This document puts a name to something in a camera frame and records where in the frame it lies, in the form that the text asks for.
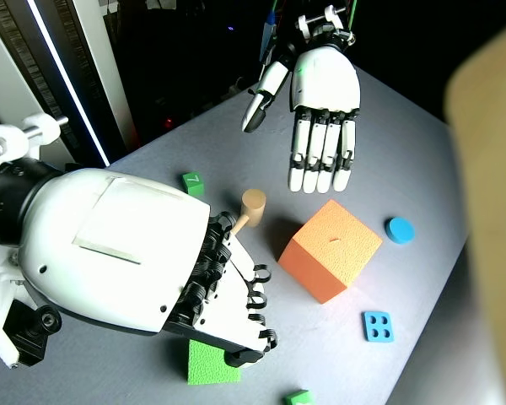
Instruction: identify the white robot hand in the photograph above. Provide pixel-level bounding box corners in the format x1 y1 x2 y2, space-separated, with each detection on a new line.
240 45 361 194
16 167 279 369

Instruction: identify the wooden mallet with white grip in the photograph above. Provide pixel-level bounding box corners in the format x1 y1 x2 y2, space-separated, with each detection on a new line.
230 188 267 237

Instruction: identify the large orange foam cube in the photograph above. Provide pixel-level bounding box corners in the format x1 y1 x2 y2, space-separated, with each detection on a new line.
277 199 384 305

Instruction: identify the large green foam block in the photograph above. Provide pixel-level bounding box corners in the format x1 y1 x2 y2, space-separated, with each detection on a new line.
186 339 241 386

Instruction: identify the blue round disc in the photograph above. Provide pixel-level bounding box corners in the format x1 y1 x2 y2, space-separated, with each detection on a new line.
384 216 416 245

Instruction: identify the blue square block with holes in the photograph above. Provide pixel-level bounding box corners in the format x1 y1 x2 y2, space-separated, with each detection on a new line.
361 310 396 343

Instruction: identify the green cube with number 7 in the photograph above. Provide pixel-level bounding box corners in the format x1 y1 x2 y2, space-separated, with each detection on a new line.
181 171 207 196

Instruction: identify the grey table cloth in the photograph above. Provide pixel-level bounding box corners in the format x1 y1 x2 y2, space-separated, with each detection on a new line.
0 62 476 405

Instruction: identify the white light strip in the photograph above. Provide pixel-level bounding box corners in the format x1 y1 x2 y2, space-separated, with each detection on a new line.
27 0 111 168

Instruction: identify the tan blurred board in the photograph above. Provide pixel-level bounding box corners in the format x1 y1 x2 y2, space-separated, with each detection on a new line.
444 16 506 405

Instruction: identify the green cube with letter Y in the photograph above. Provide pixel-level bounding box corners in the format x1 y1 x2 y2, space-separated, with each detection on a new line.
283 390 315 405

